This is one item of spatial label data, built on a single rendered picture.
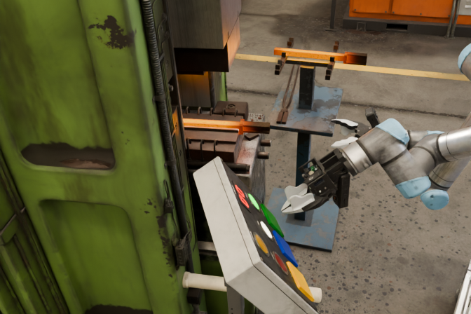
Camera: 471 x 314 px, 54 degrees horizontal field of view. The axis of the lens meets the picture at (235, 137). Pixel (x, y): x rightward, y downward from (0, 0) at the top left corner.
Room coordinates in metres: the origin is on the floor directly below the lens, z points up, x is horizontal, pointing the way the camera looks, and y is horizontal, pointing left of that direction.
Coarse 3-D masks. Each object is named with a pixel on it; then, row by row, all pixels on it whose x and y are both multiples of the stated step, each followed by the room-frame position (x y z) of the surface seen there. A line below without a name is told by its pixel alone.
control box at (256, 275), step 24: (216, 168) 0.86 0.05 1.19; (216, 192) 0.79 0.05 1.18; (240, 192) 0.81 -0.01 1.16; (216, 216) 0.72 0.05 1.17; (240, 216) 0.69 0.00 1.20; (264, 216) 0.84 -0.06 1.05; (216, 240) 0.66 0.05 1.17; (240, 240) 0.63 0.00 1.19; (264, 240) 0.69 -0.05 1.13; (240, 264) 0.58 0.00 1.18; (264, 264) 0.58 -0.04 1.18; (240, 288) 0.56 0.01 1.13; (264, 288) 0.57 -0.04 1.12; (288, 288) 0.59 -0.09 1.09; (264, 312) 0.57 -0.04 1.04; (288, 312) 0.59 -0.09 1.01; (312, 312) 0.60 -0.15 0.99
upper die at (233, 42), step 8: (232, 32) 1.28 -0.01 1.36; (232, 40) 1.27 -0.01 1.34; (176, 48) 1.23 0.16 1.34; (184, 48) 1.23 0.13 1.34; (192, 48) 1.22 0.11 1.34; (200, 48) 1.22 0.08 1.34; (208, 48) 1.21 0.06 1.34; (224, 48) 1.20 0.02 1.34; (232, 48) 1.27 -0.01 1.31; (176, 56) 1.23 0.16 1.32; (184, 56) 1.23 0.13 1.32; (192, 56) 1.22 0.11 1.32; (200, 56) 1.22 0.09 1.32; (208, 56) 1.21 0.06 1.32; (216, 56) 1.21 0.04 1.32; (224, 56) 1.20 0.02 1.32; (232, 56) 1.26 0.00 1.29; (176, 64) 1.23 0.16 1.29; (184, 64) 1.23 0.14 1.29; (192, 64) 1.22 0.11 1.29; (200, 64) 1.22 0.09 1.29; (208, 64) 1.21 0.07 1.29; (216, 64) 1.21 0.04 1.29; (224, 64) 1.20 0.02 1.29
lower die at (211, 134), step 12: (216, 120) 1.37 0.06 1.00; (228, 120) 1.37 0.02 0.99; (192, 132) 1.31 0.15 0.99; (204, 132) 1.31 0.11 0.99; (216, 132) 1.30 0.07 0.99; (228, 132) 1.30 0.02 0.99; (192, 144) 1.26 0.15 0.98; (204, 144) 1.25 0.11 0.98; (228, 144) 1.24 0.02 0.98; (240, 144) 1.32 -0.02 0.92; (192, 156) 1.23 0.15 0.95; (204, 156) 1.22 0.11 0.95; (228, 156) 1.20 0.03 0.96
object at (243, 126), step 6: (186, 120) 1.37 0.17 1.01; (192, 120) 1.36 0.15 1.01; (198, 120) 1.36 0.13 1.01; (204, 120) 1.36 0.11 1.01; (210, 120) 1.36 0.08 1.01; (240, 120) 1.34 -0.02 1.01; (204, 126) 1.33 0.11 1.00; (210, 126) 1.33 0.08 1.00; (216, 126) 1.33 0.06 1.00; (222, 126) 1.32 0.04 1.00; (228, 126) 1.32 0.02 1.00; (234, 126) 1.31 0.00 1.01; (240, 126) 1.30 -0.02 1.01; (246, 126) 1.30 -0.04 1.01; (252, 126) 1.30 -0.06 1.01; (258, 126) 1.30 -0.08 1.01; (264, 126) 1.29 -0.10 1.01; (240, 132) 1.30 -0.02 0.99; (252, 132) 1.30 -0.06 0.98; (258, 132) 1.30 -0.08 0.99; (264, 132) 1.29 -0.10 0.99
